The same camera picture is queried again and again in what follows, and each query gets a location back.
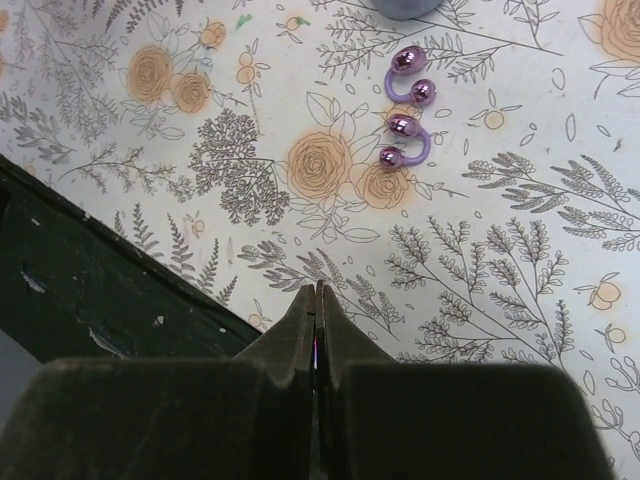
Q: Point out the purple earbud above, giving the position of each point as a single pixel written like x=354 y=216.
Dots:
x=407 y=62

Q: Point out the purple earbud right one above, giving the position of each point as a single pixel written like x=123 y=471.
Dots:
x=407 y=129

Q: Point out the floral patterned table mat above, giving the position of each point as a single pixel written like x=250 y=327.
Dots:
x=237 y=144

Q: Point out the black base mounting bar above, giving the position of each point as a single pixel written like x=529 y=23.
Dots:
x=71 y=287

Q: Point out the lavender earbud charging case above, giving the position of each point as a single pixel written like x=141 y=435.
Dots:
x=402 y=10

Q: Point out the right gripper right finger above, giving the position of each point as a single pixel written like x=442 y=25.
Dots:
x=381 y=419

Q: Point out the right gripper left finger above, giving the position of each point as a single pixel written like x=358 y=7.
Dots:
x=249 y=417

